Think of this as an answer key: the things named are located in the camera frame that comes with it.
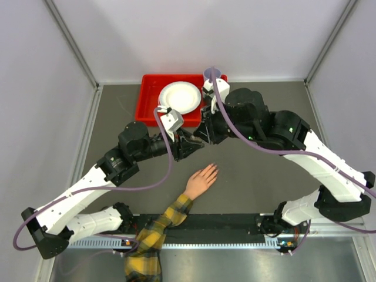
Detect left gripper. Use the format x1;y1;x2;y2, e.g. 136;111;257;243
133;127;204;163

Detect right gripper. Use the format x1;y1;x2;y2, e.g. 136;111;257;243
194;100;259;145

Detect glitter nail polish bottle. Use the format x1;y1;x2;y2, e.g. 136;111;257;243
190;135;205;145

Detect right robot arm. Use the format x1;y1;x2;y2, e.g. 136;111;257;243
194;85;375;234

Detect yellow plaid sleeve forearm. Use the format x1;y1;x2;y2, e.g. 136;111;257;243
125;194;193;281

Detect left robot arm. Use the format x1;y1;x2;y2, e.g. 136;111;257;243
21;122;204;259

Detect mannequin hand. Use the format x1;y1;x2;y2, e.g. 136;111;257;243
183;163;219;200

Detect white paper plates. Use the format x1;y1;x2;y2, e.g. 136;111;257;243
158;81;202;115

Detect lavender plastic cup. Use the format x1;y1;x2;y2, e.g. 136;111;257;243
203;68;221;81

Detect red plastic tray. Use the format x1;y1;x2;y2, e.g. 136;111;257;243
135;73;229;127

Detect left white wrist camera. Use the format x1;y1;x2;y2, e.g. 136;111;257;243
156;105;184;133

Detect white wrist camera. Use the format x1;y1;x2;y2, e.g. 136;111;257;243
156;105;184;133
200;76;231;114

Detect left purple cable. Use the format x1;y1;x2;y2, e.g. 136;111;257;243
12;107;174;252

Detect purple cable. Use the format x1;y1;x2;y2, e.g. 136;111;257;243
12;107;174;252
210;66;376;256

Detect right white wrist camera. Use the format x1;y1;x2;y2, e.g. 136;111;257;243
200;76;231;114

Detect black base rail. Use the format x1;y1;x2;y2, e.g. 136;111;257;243
129;213;277;237

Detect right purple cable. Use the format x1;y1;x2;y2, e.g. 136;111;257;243
210;66;376;256

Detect slotted cable duct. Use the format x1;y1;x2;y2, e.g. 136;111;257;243
68;236;296;251

